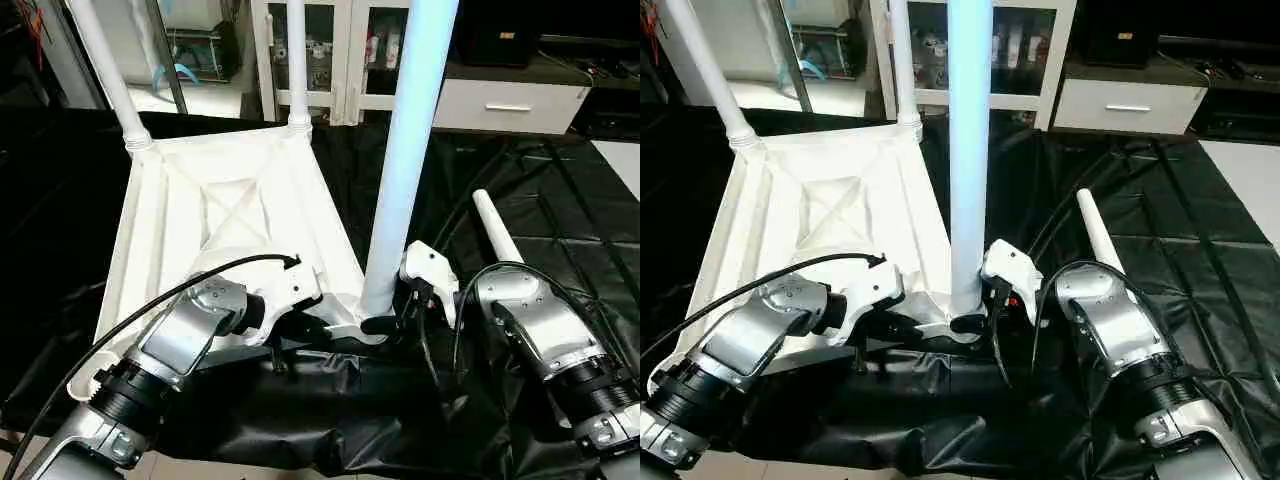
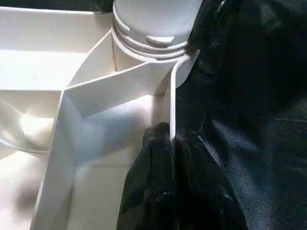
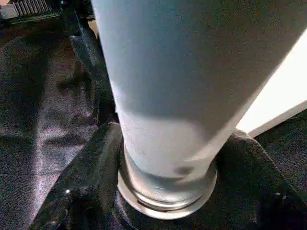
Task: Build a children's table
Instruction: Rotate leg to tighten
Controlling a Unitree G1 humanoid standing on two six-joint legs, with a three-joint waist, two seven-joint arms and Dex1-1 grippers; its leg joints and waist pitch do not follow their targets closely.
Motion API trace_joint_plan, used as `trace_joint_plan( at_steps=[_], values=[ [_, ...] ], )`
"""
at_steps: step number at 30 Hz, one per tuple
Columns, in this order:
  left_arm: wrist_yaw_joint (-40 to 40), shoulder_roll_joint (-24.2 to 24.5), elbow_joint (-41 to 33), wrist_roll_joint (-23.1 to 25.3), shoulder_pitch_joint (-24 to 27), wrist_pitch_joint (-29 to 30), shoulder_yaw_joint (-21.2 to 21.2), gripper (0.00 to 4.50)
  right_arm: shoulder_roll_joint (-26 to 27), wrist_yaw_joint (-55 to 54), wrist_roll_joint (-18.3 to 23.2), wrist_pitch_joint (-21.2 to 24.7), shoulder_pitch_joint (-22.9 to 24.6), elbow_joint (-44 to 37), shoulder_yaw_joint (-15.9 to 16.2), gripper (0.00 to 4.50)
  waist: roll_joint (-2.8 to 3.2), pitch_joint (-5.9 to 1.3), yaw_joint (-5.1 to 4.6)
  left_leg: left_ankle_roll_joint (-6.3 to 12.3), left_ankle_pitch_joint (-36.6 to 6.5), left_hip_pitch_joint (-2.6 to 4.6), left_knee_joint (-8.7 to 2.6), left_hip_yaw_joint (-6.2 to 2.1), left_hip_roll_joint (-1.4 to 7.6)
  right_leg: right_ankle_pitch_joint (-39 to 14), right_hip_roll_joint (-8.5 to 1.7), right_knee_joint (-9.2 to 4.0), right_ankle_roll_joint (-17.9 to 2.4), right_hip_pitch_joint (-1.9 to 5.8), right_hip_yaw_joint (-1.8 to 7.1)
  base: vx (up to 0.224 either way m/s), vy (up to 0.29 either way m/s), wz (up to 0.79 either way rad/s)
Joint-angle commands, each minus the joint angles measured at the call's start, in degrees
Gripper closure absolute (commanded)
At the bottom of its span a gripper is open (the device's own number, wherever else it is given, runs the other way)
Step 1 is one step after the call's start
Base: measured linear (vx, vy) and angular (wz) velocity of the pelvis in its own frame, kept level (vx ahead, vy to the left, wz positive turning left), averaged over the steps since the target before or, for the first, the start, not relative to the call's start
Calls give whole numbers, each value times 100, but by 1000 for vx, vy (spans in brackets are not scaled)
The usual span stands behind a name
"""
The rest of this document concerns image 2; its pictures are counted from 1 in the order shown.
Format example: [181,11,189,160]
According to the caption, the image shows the white plastic table top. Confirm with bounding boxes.
[0,6,201,230]

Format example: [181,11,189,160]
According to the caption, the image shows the white plastic table leg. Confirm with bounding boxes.
[112,0,203,60]

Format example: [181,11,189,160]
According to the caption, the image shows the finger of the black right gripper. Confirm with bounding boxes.
[187,0,243,56]

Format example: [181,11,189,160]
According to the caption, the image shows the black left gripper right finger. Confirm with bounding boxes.
[173,130,248,230]

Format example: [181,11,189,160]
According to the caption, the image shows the black mat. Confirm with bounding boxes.
[172,0,307,230]

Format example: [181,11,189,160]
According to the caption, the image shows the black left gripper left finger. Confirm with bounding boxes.
[116,121,178,230]

